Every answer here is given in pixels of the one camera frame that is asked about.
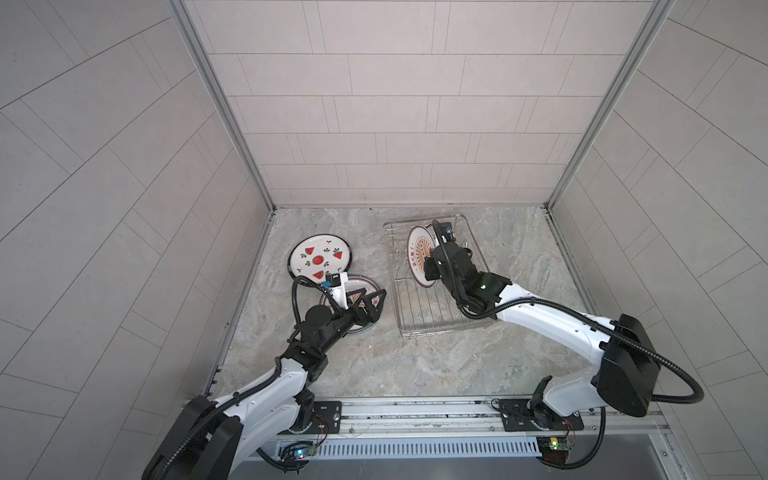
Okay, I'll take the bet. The watermelon pattern plate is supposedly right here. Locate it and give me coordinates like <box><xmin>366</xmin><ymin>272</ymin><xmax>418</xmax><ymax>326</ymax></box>
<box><xmin>287</xmin><ymin>234</ymin><xmax>352</xmax><ymax>284</ymax></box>

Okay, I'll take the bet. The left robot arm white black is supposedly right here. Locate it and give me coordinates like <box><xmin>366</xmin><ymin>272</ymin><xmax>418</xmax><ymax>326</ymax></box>
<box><xmin>141</xmin><ymin>289</ymin><xmax>387</xmax><ymax>479</ymax></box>

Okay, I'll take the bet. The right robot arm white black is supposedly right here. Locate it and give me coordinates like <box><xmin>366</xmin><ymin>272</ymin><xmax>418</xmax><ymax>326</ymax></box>
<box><xmin>407</xmin><ymin>222</ymin><xmax>705</xmax><ymax>430</ymax></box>

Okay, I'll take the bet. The ventilation grille strip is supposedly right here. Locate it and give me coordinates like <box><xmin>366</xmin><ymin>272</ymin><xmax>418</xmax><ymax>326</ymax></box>
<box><xmin>310</xmin><ymin>437</ymin><xmax>540</xmax><ymax>460</ymax></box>

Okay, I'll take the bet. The left circuit board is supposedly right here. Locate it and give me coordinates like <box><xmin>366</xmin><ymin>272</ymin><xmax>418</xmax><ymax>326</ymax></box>
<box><xmin>281</xmin><ymin>441</ymin><xmax>317</xmax><ymax>463</ymax></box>

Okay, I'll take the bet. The circuit board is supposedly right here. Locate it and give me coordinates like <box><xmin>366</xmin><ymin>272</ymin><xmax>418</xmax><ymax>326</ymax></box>
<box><xmin>281</xmin><ymin>441</ymin><xmax>317</xmax><ymax>463</ymax></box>
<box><xmin>536</xmin><ymin>436</ymin><xmax>573</xmax><ymax>467</ymax></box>

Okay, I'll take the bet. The right circuit board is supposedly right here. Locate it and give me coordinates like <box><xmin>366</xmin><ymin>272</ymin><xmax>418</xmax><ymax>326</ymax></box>
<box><xmin>536</xmin><ymin>436</ymin><xmax>573</xmax><ymax>467</ymax></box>

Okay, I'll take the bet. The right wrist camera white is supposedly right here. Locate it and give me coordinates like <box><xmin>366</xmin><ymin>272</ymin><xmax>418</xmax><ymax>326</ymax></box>
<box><xmin>434</xmin><ymin>222</ymin><xmax>455</xmax><ymax>242</ymax></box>

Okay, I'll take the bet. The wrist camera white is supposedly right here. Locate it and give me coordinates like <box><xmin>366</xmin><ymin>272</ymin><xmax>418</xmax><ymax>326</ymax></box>
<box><xmin>434</xmin><ymin>222</ymin><xmax>455</xmax><ymax>242</ymax></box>
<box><xmin>322</xmin><ymin>272</ymin><xmax>348</xmax><ymax>311</ymax></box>

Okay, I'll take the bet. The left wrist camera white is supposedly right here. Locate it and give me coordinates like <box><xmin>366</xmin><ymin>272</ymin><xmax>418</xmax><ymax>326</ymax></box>
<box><xmin>322</xmin><ymin>272</ymin><xmax>348</xmax><ymax>311</ymax></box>

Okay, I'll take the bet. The wire dish rack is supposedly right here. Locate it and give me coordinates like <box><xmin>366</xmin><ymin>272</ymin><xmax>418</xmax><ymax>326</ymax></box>
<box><xmin>383</xmin><ymin>217</ymin><xmax>493</xmax><ymax>338</ymax></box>

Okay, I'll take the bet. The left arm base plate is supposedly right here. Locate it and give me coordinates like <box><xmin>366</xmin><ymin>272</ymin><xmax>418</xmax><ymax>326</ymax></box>
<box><xmin>288</xmin><ymin>401</ymin><xmax>343</xmax><ymax>435</ymax></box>

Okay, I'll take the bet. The aluminium mounting rail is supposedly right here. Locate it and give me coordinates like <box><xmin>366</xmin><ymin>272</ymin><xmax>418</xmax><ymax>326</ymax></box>
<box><xmin>170</xmin><ymin>392</ymin><xmax>670</xmax><ymax>442</ymax></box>

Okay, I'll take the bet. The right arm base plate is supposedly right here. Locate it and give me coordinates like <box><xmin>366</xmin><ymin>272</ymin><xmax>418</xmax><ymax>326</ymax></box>
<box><xmin>491</xmin><ymin>398</ymin><xmax>584</xmax><ymax>432</ymax></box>

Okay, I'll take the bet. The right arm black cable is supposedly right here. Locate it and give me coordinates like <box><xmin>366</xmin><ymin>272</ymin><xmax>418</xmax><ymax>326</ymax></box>
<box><xmin>536</xmin><ymin>407</ymin><xmax>607</xmax><ymax>470</ymax></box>

